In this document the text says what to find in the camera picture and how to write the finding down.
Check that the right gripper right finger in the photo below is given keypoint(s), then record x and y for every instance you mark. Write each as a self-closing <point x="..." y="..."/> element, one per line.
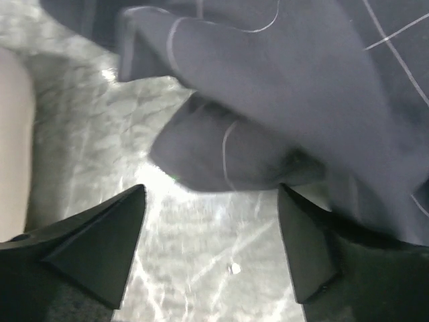
<point x="341" y="271"/>

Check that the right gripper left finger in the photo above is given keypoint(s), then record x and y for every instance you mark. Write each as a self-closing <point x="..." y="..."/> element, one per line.
<point x="75" y="269"/>

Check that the cream pillow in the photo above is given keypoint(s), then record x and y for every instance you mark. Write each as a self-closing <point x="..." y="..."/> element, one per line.
<point x="18" y="108"/>

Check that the dark grey checked pillowcase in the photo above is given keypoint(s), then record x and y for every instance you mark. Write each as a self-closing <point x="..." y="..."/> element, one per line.
<point x="293" y="92"/>

